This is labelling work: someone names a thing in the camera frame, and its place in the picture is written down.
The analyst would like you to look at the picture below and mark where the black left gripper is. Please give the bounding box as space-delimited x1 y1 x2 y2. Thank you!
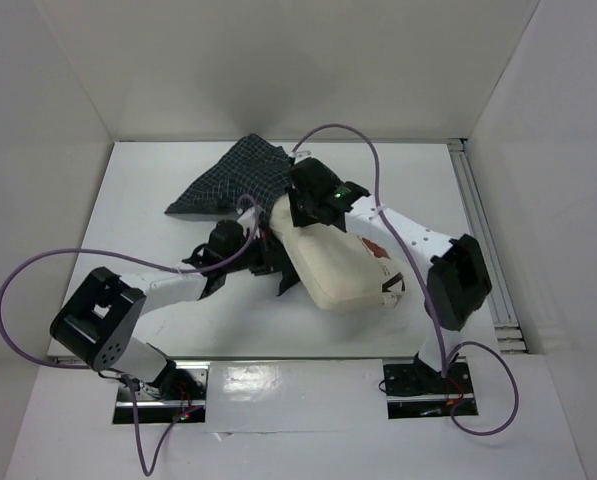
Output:
223 230 293 277

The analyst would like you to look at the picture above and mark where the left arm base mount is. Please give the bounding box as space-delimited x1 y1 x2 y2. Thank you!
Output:
134 361 209 425

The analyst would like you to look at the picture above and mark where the dark checked pillowcase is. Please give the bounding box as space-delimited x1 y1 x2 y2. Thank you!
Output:
164 133 304 297

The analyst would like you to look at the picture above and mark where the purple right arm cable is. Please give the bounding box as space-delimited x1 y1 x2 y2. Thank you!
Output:
291 122 521 439

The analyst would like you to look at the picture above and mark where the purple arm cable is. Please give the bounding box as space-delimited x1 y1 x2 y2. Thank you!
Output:
291 122 521 439
0 194 264 477

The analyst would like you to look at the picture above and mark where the aluminium frame rail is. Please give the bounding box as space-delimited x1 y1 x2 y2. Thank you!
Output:
447 139 528 355

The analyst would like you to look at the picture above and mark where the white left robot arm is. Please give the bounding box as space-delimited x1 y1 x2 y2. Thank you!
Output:
50 220 299 399

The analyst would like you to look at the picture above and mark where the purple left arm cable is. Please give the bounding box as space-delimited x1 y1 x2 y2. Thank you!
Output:
0 194 264 477

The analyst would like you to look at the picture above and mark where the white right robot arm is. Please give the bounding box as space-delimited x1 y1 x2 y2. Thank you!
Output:
288 158 492 392

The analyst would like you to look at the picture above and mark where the cream pillow with bear print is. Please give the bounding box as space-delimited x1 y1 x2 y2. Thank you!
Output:
270 195 406 313

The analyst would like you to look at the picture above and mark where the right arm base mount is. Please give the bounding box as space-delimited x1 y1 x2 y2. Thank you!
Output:
378 357 478 420

